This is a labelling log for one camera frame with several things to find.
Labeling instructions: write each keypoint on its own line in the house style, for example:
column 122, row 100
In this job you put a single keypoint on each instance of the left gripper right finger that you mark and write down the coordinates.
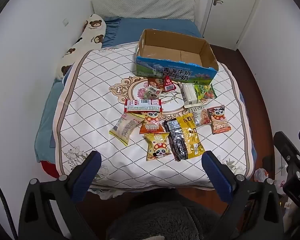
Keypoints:
column 253, row 210

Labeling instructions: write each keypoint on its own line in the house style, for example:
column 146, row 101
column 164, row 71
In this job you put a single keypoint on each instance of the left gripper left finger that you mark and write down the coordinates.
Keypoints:
column 37, row 220

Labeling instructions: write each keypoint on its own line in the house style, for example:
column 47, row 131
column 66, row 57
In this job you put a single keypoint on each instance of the brown panda snack bag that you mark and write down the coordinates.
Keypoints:
column 219, row 123

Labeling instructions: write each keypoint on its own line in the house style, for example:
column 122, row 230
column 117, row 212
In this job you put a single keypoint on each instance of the yellow snack pack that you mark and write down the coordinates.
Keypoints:
column 192, row 141

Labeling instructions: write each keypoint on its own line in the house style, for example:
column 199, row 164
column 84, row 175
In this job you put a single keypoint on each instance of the white oat cookie pack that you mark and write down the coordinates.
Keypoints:
column 200, row 116

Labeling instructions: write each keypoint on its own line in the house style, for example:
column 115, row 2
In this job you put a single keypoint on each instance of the black cookie pack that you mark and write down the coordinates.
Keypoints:
column 176, row 139

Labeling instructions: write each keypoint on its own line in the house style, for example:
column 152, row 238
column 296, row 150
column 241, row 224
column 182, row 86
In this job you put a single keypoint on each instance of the green candy bag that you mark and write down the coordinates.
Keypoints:
column 204, row 92

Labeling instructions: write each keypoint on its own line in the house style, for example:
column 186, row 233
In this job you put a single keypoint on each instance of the yellow panda snack bag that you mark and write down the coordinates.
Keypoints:
column 157, row 145

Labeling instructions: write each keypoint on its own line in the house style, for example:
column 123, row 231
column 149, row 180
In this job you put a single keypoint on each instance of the white wafer pack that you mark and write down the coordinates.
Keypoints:
column 188, row 93

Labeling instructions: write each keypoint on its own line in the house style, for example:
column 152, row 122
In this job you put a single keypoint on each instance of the pale yellow bread pack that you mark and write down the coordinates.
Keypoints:
column 125, row 126

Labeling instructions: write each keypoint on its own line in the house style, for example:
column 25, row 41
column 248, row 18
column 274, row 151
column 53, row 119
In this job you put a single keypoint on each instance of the orange panda snack bag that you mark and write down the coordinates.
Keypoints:
column 151, row 123

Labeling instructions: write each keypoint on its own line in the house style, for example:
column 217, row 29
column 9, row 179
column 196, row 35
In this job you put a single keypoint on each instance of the red triangular snack pack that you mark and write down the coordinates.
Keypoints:
column 168, row 84

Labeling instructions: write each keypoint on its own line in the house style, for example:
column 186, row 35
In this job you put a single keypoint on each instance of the red white snack pack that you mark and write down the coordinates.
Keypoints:
column 143, row 105

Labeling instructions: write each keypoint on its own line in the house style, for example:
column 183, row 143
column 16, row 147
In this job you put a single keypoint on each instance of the brown red snack bag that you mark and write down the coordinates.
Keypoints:
column 156, row 82

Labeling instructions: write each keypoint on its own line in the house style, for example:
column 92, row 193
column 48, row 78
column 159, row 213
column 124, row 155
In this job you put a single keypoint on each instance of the white plastic bag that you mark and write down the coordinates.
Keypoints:
column 260, row 175

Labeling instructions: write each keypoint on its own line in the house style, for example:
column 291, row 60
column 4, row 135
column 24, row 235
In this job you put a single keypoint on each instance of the white diamond pattern quilt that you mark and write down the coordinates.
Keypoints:
column 96, row 88

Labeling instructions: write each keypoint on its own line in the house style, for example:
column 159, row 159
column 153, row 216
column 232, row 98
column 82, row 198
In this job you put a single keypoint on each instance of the white door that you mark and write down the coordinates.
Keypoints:
column 225, row 23

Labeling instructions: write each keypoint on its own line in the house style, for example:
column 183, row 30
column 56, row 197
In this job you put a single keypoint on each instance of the cardboard milk box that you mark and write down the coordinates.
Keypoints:
column 182, row 57

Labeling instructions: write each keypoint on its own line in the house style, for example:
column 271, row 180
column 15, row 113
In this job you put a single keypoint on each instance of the bear print long pillow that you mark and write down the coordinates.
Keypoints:
column 91, row 38

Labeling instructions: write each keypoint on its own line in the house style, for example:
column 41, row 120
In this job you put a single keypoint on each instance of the blue bed sheet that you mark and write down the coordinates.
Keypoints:
column 118, row 31

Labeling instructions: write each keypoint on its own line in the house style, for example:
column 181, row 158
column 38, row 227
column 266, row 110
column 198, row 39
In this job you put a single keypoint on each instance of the grey white pillow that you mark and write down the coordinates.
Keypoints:
column 163, row 9

